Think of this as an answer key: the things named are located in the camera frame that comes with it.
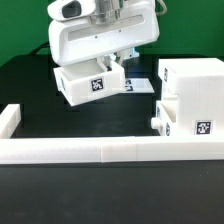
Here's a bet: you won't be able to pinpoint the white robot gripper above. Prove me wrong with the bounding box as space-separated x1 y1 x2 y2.
47 0 159 71

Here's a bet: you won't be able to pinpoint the white fiducial marker sheet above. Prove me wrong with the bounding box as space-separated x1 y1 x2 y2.
125 78 154 93

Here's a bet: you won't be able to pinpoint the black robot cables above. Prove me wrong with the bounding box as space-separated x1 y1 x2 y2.
28 41 51 56

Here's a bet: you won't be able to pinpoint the white U-shaped table fence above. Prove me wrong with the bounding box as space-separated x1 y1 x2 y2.
0 104 224 164

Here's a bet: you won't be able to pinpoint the white drawer box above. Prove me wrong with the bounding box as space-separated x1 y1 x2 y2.
151 100 177 136
54 60 125 106

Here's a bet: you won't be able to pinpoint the white front drawer box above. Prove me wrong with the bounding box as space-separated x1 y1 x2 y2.
151 100 177 136

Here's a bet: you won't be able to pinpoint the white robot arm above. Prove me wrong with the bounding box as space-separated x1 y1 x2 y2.
47 0 160 66

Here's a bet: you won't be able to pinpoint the white drawer cabinet frame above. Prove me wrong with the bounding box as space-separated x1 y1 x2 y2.
156 58 224 137

